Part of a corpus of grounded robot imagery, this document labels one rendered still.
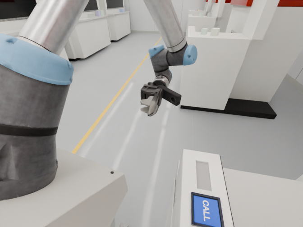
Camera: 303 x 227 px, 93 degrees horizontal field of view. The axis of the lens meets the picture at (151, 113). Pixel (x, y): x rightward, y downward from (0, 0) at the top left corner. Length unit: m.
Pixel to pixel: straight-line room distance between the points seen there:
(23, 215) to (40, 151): 0.09
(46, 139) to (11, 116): 0.06
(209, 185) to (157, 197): 1.02
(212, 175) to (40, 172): 0.33
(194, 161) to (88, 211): 0.25
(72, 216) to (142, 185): 1.14
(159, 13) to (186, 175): 0.47
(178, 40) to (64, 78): 0.41
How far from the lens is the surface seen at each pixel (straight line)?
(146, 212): 1.33
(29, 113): 0.28
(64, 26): 0.47
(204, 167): 0.39
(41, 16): 0.47
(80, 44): 4.31
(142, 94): 0.58
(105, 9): 6.16
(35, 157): 0.30
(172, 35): 0.57
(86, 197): 0.30
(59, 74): 0.29
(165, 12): 0.54
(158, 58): 0.68
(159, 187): 1.40
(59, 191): 0.32
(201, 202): 0.34
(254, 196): 0.57
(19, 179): 0.30
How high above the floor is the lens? 1.27
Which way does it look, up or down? 38 degrees down
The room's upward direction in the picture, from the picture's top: straight up
